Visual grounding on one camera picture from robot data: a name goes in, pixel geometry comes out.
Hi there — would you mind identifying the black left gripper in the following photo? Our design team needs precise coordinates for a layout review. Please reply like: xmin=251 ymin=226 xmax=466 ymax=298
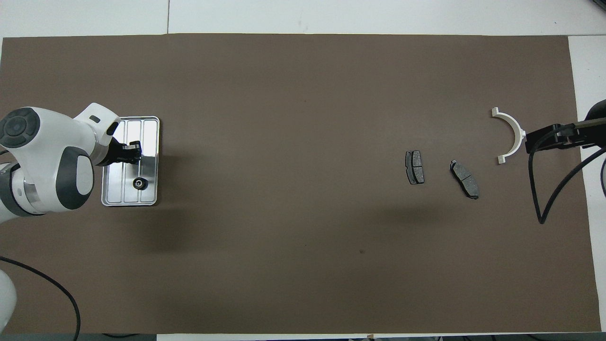
xmin=97 ymin=136 xmax=143 ymax=167

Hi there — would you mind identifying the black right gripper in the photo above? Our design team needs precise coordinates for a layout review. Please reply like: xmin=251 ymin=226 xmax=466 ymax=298
xmin=524 ymin=123 xmax=581 ymax=153

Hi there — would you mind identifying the silver metal tray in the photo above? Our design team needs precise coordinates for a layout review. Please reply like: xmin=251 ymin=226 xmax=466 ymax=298
xmin=101 ymin=116 xmax=160 ymax=207

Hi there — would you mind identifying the dark grey brake pad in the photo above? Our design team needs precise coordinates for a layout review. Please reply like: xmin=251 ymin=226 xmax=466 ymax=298
xmin=405 ymin=150 xmax=425 ymax=185
xmin=450 ymin=160 xmax=480 ymax=200

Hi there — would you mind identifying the brown table mat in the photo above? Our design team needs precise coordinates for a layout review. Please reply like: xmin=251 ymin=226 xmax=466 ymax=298
xmin=0 ymin=33 xmax=602 ymax=335

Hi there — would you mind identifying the white half-ring bracket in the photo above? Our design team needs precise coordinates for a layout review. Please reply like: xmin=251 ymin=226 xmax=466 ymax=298
xmin=491 ymin=108 xmax=526 ymax=165

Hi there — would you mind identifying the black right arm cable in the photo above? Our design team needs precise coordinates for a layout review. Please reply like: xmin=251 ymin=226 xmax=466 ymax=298
xmin=527 ymin=124 xmax=606 ymax=225

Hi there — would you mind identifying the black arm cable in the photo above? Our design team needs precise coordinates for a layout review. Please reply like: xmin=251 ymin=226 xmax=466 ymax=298
xmin=527 ymin=124 xmax=606 ymax=225
xmin=0 ymin=256 xmax=81 ymax=341

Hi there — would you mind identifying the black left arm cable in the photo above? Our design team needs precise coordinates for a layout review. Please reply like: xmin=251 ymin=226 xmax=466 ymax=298
xmin=0 ymin=256 xmax=81 ymax=341

